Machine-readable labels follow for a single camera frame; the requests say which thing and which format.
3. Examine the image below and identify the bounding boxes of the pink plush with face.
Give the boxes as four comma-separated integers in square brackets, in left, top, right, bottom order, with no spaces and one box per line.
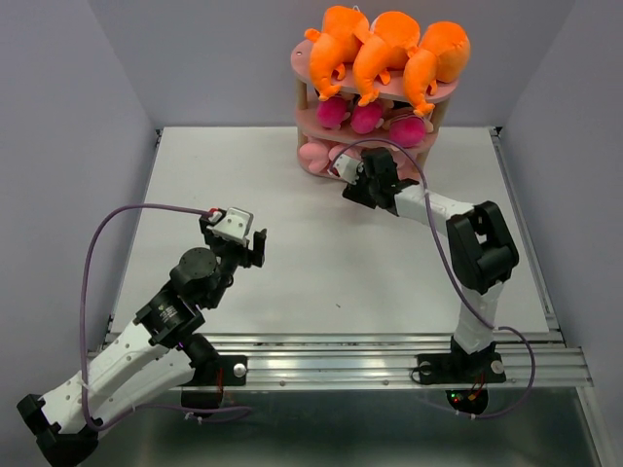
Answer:
[395,158,419,180]

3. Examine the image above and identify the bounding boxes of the boy doll pink pants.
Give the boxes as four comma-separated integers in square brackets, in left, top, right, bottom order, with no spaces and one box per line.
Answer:
[315,95,349,129]
[350,98,394,135]
[382,108,434,148]

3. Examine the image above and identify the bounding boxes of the plain orange plush toy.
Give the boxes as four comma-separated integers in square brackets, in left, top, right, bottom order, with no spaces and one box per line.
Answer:
[403,21,471,117]

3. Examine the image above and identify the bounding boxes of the orange shark plush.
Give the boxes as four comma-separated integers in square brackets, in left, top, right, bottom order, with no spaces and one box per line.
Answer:
[305,5,369,101]
[352,11,421,107]

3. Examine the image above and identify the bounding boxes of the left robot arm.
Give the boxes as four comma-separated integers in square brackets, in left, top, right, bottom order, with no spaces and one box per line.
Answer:
[17,227,267,466]

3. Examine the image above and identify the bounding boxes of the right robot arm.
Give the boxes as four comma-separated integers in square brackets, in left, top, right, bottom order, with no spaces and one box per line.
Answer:
[331,148,519,385]

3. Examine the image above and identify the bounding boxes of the pink three-tier shelf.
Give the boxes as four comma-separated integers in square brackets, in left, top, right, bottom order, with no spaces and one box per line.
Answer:
[290,40,458,178]

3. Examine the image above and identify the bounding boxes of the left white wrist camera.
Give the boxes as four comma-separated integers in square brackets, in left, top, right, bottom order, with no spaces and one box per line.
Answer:
[200,207,254,246]

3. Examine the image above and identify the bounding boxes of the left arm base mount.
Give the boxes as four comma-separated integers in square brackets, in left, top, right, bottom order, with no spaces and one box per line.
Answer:
[176,354,251,423]

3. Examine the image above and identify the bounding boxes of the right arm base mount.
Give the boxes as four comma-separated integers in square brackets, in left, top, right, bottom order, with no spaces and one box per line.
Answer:
[410,352,506,415]

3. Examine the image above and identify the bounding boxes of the aluminium rail frame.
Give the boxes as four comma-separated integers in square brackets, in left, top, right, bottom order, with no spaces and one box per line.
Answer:
[57,126,612,467]

